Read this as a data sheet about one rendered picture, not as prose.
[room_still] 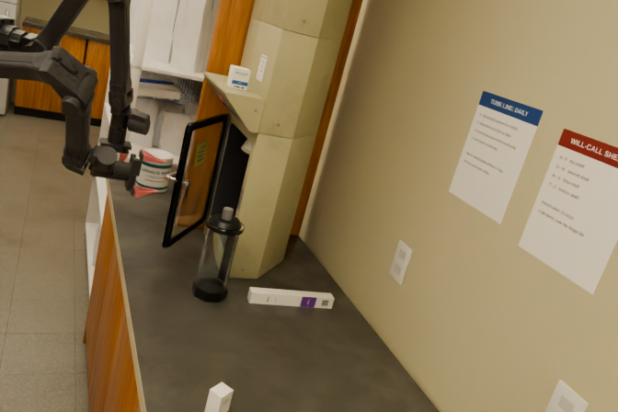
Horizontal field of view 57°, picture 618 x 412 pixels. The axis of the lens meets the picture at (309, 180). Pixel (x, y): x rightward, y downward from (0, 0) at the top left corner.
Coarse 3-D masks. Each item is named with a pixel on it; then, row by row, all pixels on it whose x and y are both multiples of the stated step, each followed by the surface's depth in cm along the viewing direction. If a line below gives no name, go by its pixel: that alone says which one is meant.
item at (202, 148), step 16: (208, 128) 176; (192, 144) 168; (208, 144) 180; (192, 160) 171; (208, 160) 185; (176, 176) 165; (192, 176) 175; (208, 176) 189; (192, 192) 180; (208, 192) 194; (192, 208) 184; (176, 224) 175
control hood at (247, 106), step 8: (208, 80) 179; (216, 80) 171; (224, 80) 175; (216, 88) 170; (224, 88) 160; (232, 88) 163; (248, 88) 171; (224, 96) 159; (232, 96) 156; (240, 96) 157; (248, 96) 159; (256, 96) 162; (232, 104) 157; (240, 104) 157; (248, 104) 158; (256, 104) 159; (264, 104) 160; (240, 112) 158; (248, 112) 159; (256, 112) 160; (240, 120) 166; (248, 120) 160; (256, 120) 161; (248, 128) 161; (256, 128) 162
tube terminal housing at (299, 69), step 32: (256, 32) 175; (288, 32) 155; (256, 64) 171; (288, 64) 158; (320, 64) 167; (288, 96) 162; (320, 96) 176; (288, 128) 165; (256, 160) 165; (288, 160) 170; (256, 192) 169; (288, 192) 179; (256, 224) 173; (288, 224) 190; (256, 256) 177
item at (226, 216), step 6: (228, 210) 155; (216, 216) 157; (222, 216) 156; (228, 216) 156; (234, 216) 160; (210, 222) 155; (216, 222) 154; (222, 222) 154; (228, 222) 155; (234, 222) 156; (222, 228) 153; (228, 228) 154; (234, 228) 154
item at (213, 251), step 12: (216, 228) 153; (240, 228) 157; (204, 240) 158; (216, 240) 154; (228, 240) 155; (204, 252) 157; (216, 252) 155; (228, 252) 156; (204, 264) 157; (216, 264) 156; (228, 264) 158; (204, 276) 158; (216, 276) 157; (228, 276) 160; (204, 288) 158; (216, 288) 159
